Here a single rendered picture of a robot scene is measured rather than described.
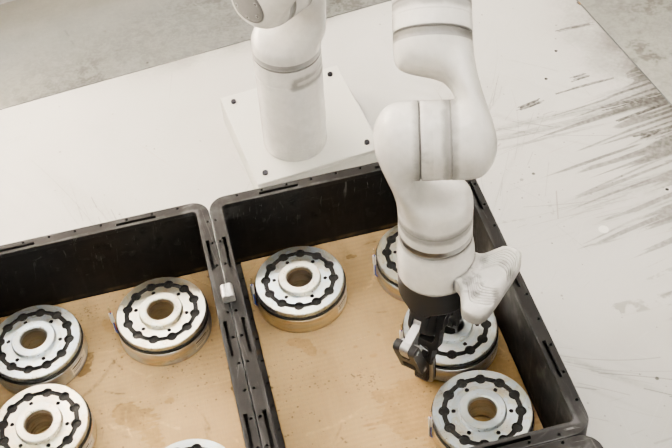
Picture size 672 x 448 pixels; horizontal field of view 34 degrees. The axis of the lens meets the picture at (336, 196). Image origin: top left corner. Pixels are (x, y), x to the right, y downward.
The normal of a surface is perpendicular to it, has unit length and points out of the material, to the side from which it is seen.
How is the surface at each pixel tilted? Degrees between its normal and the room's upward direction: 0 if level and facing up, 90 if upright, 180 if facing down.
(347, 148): 4
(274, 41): 20
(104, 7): 0
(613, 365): 0
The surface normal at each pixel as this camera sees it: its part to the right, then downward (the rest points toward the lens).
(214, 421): -0.07, -0.69
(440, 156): -0.04, 0.46
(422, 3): -0.32, -0.11
